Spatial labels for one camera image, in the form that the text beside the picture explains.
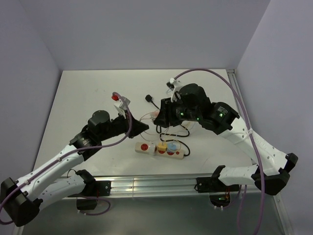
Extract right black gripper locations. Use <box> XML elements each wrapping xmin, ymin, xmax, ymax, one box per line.
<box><xmin>154</xmin><ymin>95</ymin><xmax>201</xmax><ymax>128</ymax></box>

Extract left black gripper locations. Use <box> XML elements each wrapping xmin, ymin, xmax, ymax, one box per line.
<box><xmin>98</xmin><ymin>109</ymin><xmax>149</xmax><ymax>141</ymax></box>

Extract pink charger plug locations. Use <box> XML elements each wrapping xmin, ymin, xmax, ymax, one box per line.
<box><xmin>151</xmin><ymin>111</ymin><xmax>159</xmax><ymax>118</ymax></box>

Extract yellow charger cable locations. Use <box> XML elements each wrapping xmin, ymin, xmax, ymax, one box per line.
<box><xmin>161</xmin><ymin>119</ymin><xmax>195</xmax><ymax>150</ymax></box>

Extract pink charger cable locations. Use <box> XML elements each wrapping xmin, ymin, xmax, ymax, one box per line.
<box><xmin>139</xmin><ymin>111</ymin><xmax>172</xmax><ymax>141</ymax></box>

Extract white charger adapter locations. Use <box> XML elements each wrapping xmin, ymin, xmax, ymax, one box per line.
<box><xmin>148</xmin><ymin>142</ymin><xmax>157</xmax><ymax>156</ymax></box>

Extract yellow charger plug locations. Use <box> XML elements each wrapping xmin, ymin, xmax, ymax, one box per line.
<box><xmin>157</xmin><ymin>142</ymin><xmax>167</xmax><ymax>152</ymax></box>

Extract blue charger plug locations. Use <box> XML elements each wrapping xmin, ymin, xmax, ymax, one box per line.
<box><xmin>167</xmin><ymin>143</ymin><xmax>177</xmax><ymax>152</ymax></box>

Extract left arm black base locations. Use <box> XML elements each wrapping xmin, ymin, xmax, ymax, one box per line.
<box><xmin>67</xmin><ymin>169</ymin><xmax>112</xmax><ymax>216</ymax></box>

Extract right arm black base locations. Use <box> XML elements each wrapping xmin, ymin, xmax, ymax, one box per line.
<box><xmin>194</xmin><ymin>165</ymin><xmax>242</xmax><ymax>211</ymax></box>

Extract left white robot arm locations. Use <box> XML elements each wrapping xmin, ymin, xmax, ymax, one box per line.
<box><xmin>0</xmin><ymin>110</ymin><xmax>149</xmax><ymax>227</ymax></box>

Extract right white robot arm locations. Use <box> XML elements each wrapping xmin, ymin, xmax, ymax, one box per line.
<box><xmin>154</xmin><ymin>83</ymin><xmax>298</xmax><ymax>195</ymax></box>

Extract beige power strip red sockets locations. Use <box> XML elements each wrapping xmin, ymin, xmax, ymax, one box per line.
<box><xmin>134</xmin><ymin>142</ymin><xmax>184</xmax><ymax>160</ymax></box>

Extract black power strip cord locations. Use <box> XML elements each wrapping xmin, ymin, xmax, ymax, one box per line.
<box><xmin>144</xmin><ymin>94</ymin><xmax>195</xmax><ymax>157</ymax></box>

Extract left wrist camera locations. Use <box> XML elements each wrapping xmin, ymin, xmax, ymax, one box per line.
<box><xmin>112</xmin><ymin>92</ymin><xmax>131</xmax><ymax>117</ymax></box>

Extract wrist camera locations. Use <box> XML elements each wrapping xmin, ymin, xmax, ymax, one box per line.
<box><xmin>166</xmin><ymin>78</ymin><xmax>182</xmax><ymax>102</ymax></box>
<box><xmin>112</xmin><ymin>92</ymin><xmax>131</xmax><ymax>117</ymax></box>

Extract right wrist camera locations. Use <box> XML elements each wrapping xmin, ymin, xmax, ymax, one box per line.
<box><xmin>166</xmin><ymin>78</ymin><xmax>182</xmax><ymax>102</ymax></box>

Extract aluminium mounting rail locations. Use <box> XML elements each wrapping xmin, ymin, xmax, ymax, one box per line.
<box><xmin>26</xmin><ymin>172</ymin><xmax>281</xmax><ymax>200</ymax></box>

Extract right side aluminium rail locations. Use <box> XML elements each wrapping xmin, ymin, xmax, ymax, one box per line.
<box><xmin>226</xmin><ymin>69</ymin><xmax>251</xmax><ymax>125</ymax></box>

